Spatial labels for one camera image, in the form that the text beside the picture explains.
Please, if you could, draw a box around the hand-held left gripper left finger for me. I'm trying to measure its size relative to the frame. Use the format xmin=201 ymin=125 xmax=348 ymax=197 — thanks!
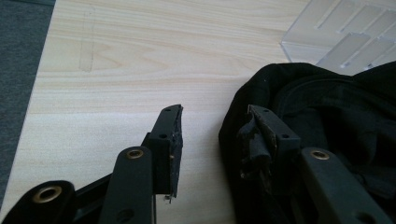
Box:
xmin=141 ymin=104 xmax=184 ymax=204

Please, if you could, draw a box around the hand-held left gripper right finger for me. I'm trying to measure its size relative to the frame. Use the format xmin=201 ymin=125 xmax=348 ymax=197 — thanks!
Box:
xmin=236 ymin=104 xmax=303 ymax=194

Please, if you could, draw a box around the black garment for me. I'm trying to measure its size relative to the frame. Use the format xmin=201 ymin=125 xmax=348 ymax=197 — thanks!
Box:
xmin=218 ymin=62 xmax=396 ymax=224

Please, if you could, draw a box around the clear acrylic rack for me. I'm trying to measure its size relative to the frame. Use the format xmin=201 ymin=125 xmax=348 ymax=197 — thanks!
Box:
xmin=279 ymin=0 xmax=396 ymax=77

